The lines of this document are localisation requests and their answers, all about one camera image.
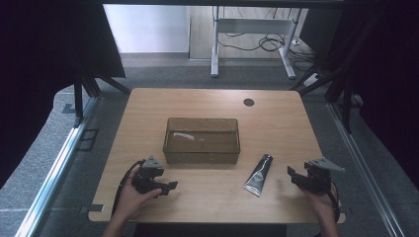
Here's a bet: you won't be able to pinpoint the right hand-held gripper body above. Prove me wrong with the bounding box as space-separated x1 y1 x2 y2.
303 157 346 196

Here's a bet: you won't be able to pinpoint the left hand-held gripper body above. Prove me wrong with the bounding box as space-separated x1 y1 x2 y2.
131 155 168 196

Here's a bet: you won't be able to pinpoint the silver tube with black cap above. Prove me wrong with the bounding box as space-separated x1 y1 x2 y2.
242 153 274 198

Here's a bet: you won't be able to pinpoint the transparent brown plastic box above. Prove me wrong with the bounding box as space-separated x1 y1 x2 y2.
162 117 241 165

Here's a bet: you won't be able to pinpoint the person's right hand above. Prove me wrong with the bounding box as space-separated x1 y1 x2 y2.
297 185 340 219

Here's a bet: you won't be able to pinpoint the person's left hand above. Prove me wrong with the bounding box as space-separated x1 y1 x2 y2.
115 183 163 221

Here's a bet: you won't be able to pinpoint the white power strip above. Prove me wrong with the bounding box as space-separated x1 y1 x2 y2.
302 73 321 88

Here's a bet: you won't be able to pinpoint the black metal stand legs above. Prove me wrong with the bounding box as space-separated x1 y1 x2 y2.
72 63 131 128
289 62 355 134

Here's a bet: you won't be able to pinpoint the black curtain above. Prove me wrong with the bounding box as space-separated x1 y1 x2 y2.
0 0 126 191
297 0 419 192

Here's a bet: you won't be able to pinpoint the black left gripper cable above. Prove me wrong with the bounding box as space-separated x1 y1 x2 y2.
111 159 146 216

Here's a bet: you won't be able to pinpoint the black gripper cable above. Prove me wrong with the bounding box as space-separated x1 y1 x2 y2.
325 180 341 223
111 159 146 216

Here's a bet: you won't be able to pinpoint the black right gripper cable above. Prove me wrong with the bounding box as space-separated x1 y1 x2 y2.
325 180 341 223

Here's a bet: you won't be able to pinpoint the aluminium floor rail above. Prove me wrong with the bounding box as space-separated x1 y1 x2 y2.
327 102 407 237
14 96 101 237

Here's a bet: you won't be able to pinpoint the black cables on floor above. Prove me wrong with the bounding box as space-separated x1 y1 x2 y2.
216 31 319 73

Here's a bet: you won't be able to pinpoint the white metal desk frame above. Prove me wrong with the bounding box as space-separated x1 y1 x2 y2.
209 5 303 80

